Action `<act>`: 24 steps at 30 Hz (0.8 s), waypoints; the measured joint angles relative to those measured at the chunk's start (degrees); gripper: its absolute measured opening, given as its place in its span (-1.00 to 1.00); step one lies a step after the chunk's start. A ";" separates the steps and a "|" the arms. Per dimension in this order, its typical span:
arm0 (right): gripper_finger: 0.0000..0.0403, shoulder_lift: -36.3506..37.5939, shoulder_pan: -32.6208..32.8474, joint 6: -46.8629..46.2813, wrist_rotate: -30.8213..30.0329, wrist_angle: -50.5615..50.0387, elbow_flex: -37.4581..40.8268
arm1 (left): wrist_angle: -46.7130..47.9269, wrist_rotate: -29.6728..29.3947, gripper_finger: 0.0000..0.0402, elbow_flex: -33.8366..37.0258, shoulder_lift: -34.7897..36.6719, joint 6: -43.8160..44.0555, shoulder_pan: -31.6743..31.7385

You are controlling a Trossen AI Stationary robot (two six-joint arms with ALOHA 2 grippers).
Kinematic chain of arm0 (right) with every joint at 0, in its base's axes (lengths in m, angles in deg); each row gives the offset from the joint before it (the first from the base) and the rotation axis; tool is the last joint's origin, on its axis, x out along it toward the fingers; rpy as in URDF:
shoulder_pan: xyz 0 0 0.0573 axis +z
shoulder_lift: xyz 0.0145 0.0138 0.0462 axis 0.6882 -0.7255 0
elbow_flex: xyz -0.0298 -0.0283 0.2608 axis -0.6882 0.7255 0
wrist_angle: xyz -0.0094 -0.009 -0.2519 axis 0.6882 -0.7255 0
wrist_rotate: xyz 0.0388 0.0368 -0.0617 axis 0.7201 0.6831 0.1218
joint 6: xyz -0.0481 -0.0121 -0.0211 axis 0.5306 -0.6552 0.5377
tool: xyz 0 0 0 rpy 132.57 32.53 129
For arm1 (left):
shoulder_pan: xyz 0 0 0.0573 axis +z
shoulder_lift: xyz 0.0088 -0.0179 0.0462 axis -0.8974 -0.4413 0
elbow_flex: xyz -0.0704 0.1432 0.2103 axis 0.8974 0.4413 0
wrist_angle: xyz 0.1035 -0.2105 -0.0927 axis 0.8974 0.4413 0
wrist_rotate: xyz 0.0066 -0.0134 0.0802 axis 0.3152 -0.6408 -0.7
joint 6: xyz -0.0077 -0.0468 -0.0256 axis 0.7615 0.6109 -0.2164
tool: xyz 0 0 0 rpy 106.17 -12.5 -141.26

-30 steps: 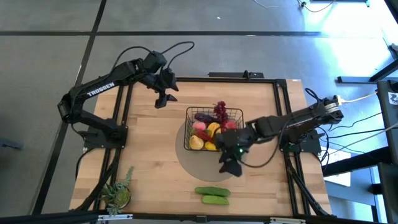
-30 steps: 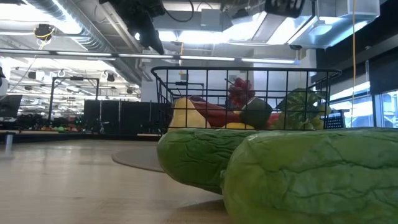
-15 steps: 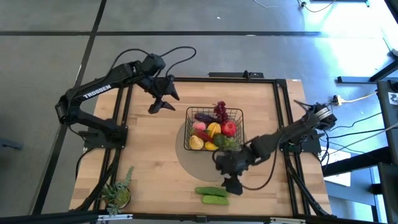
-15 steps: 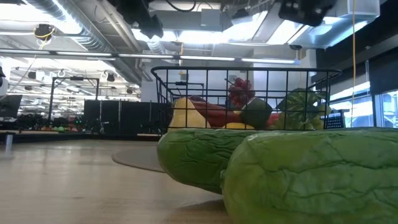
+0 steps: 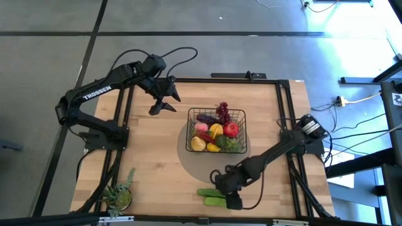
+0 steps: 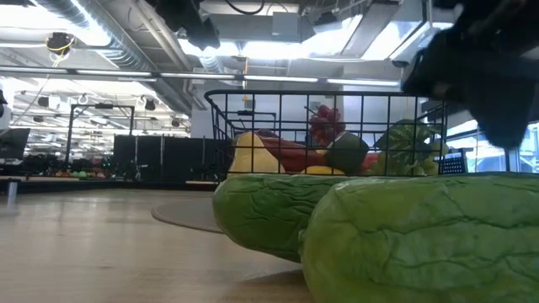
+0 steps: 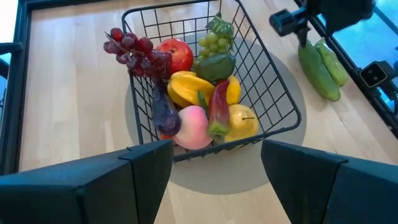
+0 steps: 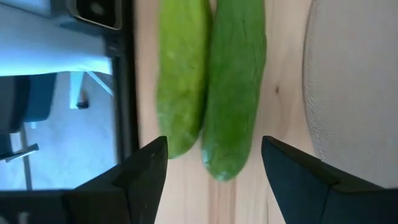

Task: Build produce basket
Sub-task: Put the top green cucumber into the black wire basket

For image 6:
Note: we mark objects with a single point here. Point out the black ceiling device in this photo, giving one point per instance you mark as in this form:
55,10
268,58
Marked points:
59,42

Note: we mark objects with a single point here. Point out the green avocado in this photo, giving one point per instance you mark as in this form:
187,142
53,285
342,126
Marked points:
347,153

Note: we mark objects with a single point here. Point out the dark monitor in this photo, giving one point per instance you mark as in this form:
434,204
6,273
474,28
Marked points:
14,143

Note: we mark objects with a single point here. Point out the silver post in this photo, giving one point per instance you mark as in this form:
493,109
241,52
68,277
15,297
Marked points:
12,193

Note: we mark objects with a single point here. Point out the short green cucumber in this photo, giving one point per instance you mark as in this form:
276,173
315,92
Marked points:
421,244

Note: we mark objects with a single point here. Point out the silver ventilation duct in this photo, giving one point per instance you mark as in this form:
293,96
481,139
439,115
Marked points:
126,54

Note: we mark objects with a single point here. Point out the long ceiling light bar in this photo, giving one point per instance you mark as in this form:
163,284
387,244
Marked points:
126,72

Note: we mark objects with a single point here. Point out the red chili pepper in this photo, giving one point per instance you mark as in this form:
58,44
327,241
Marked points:
290,155

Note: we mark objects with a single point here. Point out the black frame rig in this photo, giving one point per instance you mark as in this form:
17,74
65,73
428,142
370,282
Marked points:
68,134

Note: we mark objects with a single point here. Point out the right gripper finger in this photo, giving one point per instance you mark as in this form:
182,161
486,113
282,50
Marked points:
503,126

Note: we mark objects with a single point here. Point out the black perforated crate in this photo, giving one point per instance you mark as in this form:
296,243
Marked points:
455,165

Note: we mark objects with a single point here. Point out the round grey mat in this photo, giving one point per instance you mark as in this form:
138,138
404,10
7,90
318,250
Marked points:
185,214

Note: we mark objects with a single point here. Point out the red grapes bunch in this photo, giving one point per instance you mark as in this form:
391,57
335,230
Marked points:
326,124

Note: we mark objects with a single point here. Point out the black partition wall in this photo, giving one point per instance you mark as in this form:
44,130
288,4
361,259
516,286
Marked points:
177,160

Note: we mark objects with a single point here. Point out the yellow pear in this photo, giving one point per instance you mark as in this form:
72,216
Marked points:
248,157

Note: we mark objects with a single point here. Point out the long green cucumber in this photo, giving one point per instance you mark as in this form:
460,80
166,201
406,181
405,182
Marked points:
261,214

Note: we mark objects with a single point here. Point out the green grapes bunch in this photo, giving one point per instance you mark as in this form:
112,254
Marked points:
404,139

